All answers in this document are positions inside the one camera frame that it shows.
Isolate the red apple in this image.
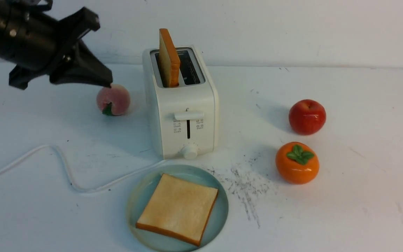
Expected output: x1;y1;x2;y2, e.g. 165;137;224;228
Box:
289;99;327;135

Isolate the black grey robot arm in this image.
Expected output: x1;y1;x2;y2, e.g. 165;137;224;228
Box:
0;0;113;90

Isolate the white toaster power cord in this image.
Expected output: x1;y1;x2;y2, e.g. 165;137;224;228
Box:
0;144;167;194

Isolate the pink peach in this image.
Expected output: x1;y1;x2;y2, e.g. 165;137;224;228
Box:
96;83;131;116

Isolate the white two-slot toaster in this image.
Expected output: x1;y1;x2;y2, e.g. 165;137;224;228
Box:
142;45;220;160

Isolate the toast slice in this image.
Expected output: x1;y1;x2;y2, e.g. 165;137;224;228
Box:
158;28;181;88
135;174;219;247

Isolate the light green round plate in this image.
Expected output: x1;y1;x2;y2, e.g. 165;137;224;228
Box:
125;164;229;252

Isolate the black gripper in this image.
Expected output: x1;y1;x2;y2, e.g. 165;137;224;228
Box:
0;5;113;90

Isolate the orange persimmon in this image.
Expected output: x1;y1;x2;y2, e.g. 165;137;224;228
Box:
275;142;320;185

